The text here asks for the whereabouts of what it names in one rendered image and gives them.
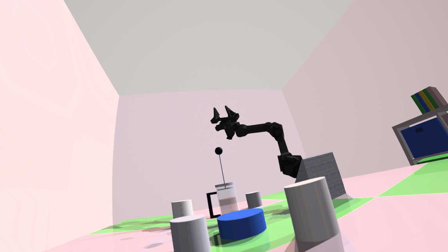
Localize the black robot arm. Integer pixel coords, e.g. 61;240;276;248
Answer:
215;121;302;178

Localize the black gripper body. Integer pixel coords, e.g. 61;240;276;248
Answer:
210;113;239;131

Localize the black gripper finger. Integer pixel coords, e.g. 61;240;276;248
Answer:
212;107;219;120
225;106;236;118

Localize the glass french press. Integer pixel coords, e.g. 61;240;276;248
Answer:
206;147;239;219

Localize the blue short cylinder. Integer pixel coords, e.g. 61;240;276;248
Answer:
217;208;267;240

